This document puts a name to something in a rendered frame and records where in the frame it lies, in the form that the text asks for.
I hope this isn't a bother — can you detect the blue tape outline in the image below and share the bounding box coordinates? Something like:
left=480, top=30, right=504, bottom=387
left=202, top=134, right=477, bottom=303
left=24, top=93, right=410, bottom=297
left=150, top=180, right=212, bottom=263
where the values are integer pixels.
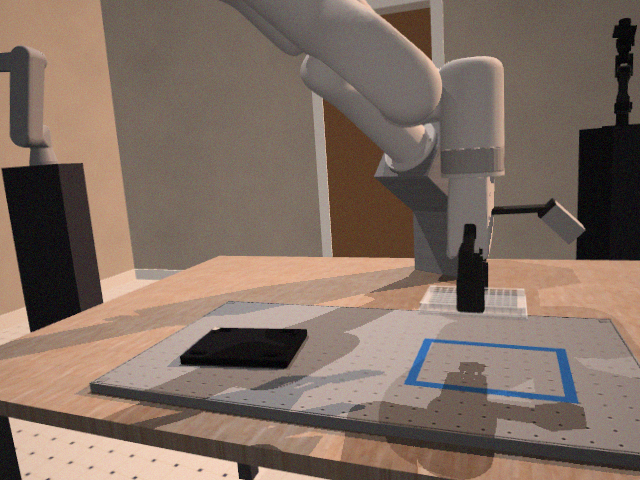
left=404, top=338, right=579, bottom=404

